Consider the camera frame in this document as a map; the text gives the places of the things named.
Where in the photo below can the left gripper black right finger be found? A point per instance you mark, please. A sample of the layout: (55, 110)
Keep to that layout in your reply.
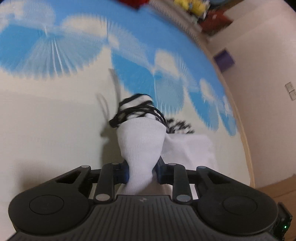
(203, 179)

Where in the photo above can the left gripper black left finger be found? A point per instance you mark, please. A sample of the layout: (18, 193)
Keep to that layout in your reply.
(98, 184)

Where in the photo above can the black white striped hoodie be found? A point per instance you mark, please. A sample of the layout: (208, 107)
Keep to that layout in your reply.
(143, 139)

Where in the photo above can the blue white patterned bedspread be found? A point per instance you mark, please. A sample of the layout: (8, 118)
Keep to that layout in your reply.
(65, 66)

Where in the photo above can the purple box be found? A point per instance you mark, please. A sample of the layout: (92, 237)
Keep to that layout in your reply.
(224, 60)

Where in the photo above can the dark red plush cushion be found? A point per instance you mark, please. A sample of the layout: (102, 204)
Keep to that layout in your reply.
(214, 22)

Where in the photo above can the yellow plush toys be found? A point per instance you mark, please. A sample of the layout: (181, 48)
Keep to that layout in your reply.
(195, 7)

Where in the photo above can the red folded blanket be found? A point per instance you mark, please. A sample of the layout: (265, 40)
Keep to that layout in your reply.
(136, 4)

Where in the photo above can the white wall socket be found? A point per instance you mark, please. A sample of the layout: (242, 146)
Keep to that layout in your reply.
(291, 91)

